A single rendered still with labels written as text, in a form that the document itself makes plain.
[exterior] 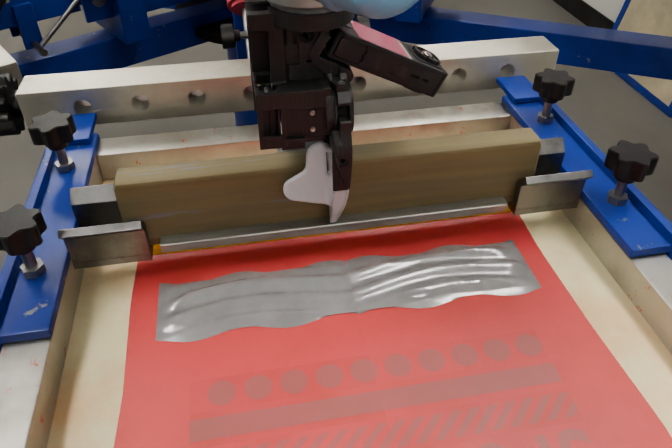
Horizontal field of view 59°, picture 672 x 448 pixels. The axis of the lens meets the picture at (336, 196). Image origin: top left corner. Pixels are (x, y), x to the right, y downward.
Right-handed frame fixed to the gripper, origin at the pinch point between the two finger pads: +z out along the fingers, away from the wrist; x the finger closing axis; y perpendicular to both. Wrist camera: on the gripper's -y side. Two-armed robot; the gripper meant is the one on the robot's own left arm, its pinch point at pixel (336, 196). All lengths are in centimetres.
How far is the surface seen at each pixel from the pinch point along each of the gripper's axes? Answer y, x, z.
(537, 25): -50, -56, 8
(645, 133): -164, -146, 101
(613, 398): -18.2, 23.1, 5.4
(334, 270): 1.1, 5.4, 5.0
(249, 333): 9.9, 11.3, 5.3
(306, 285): 4.1, 7.0, 4.8
